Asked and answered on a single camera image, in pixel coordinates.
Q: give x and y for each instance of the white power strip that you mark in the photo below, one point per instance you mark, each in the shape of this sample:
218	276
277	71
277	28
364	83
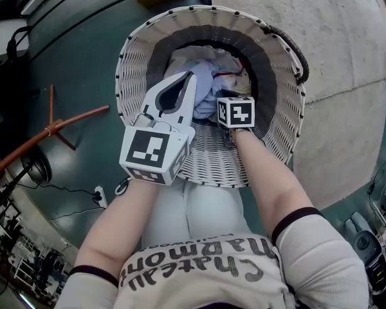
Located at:
99	196

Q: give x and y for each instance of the person's right forearm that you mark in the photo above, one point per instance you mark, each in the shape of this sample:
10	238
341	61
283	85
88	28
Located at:
270	179

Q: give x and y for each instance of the beige floor mat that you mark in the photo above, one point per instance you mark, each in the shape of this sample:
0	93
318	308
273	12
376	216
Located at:
341	43

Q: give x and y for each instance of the white blue red-trimmed clothes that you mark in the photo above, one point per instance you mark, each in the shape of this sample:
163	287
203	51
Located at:
206	85

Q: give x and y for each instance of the person's light trousers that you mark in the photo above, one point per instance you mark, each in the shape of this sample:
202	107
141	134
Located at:
196	211

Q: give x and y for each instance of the person's left forearm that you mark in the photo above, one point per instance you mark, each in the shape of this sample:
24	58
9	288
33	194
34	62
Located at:
115	224

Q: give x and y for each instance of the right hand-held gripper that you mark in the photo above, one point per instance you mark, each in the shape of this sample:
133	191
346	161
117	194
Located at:
241	113

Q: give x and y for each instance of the grey white machine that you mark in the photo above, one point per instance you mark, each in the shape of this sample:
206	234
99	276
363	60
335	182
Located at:
365	243

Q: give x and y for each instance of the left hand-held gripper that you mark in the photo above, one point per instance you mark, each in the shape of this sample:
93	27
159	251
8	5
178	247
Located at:
146	146

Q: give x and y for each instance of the white woven laundry basket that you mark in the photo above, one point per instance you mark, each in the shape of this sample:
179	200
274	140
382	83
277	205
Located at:
276	76

